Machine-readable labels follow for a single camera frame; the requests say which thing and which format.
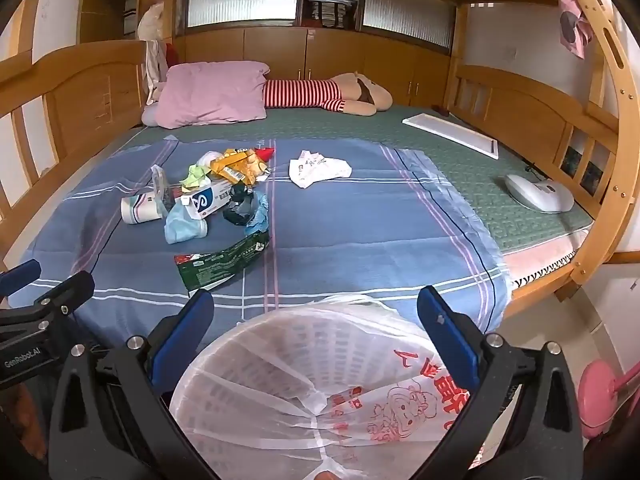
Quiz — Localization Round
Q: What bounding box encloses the white pink wrapper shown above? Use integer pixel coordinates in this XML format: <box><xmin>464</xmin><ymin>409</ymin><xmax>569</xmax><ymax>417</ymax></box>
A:
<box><xmin>288</xmin><ymin>150</ymin><xmax>352</xmax><ymax>190</ymax></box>

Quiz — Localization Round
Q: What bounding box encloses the white plastic bag red print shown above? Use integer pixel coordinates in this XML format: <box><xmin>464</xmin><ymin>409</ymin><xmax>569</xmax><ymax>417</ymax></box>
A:
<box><xmin>309</xmin><ymin>292</ymin><xmax>507</xmax><ymax>480</ymax></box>

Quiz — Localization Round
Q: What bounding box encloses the white flat board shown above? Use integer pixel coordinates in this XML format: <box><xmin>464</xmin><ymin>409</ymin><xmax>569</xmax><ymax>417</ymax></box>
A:
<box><xmin>402</xmin><ymin>113</ymin><xmax>499</xmax><ymax>160</ymax></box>

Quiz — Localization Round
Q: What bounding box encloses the pink hanging cloth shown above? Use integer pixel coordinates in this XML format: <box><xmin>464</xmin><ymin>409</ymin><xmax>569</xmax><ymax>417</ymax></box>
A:
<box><xmin>559</xmin><ymin>0</ymin><xmax>593</xmax><ymax>60</ymax></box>

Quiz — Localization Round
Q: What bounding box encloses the blue striped blanket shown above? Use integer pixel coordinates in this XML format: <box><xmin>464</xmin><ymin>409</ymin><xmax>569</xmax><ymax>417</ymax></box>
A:
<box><xmin>9</xmin><ymin>140</ymin><xmax>512</xmax><ymax>344</ymax></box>

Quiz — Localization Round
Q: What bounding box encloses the green snack bag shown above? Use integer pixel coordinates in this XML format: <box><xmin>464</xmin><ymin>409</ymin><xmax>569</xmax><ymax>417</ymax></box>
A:
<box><xmin>174</xmin><ymin>231</ymin><xmax>270</xmax><ymax>295</ymax></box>

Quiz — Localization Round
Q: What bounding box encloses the red wrapper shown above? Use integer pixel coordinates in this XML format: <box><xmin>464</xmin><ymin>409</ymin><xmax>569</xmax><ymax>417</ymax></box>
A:
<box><xmin>254</xmin><ymin>148</ymin><xmax>274</xmax><ymax>162</ymax></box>

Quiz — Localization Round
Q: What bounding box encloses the clear printed plastic bag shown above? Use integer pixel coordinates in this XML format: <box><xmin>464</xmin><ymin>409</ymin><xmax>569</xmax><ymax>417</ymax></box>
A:
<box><xmin>151</xmin><ymin>165</ymin><xmax>175</xmax><ymax>218</ymax></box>

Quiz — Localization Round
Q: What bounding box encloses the white oval device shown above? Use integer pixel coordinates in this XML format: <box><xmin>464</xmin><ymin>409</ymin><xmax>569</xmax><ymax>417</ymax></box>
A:
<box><xmin>504</xmin><ymin>174</ymin><xmax>575</xmax><ymax>214</ymax></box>

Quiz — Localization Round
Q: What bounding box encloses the pink pillow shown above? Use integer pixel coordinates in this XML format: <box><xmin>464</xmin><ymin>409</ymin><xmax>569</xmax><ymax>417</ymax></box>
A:
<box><xmin>155</xmin><ymin>61</ymin><xmax>270</xmax><ymax>129</ymax></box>

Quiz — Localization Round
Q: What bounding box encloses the green crumpled paper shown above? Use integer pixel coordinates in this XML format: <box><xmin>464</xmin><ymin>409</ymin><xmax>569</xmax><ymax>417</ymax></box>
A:
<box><xmin>180</xmin><ymin>164</ymin><xmax>212</xmax><ymax>194</ymax></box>

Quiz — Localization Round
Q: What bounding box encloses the pink fan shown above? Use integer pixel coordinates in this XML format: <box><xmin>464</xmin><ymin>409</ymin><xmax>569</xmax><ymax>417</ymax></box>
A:
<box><xmin>577</xmin><ymin>360</ymin><xmax>639</xmax><ymax>440</ymax></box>

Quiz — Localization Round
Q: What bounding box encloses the light blue cloth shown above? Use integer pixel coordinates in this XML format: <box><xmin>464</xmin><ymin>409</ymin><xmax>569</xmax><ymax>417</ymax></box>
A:
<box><xmin>244</xmin><ymin>190</ymin><xmax>269</xmax><ymax>236</ymax></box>

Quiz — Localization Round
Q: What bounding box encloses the green bed mat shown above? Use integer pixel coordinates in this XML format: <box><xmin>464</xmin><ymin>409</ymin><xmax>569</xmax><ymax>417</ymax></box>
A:
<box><xmin>127</xmin><ymin>106</ymin><xmax>593</xmax><ymax>254</ymax></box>

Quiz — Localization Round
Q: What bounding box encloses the white paper cup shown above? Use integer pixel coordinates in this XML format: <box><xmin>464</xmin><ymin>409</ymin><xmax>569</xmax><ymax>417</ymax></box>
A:
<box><xmin>120</xmin><ymin>191</ymin><xmax>167</xmax><ymax>226</ymax></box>

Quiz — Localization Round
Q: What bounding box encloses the white blue medicine box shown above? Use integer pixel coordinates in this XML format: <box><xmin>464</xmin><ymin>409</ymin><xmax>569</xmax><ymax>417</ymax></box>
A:
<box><xmin>177</xmin><ymin>180</ymin><xmax>232</xmax><ymax>220</ymax></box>

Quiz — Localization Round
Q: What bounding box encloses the yellow chip bag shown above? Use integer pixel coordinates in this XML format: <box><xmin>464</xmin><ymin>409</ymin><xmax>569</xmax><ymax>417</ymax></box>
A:
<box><xmin>209</xmin><ymin>150</ymin><xmax>268</xmax><ymax>186</ymax></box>

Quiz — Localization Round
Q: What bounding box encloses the wooden cabinet wall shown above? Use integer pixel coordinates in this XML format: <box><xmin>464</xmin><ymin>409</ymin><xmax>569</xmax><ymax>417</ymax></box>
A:
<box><xmin>177</xmin><ymin>0</ymin><xmax>456</xmax><ymax>107</ymax></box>

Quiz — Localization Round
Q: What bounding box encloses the striped plush doll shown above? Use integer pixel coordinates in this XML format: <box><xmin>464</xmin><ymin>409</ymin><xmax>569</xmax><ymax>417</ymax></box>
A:
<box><xmin>262</xmin><ymin>73</ymin><xmax>393</xmax><ymax>117</ymax></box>

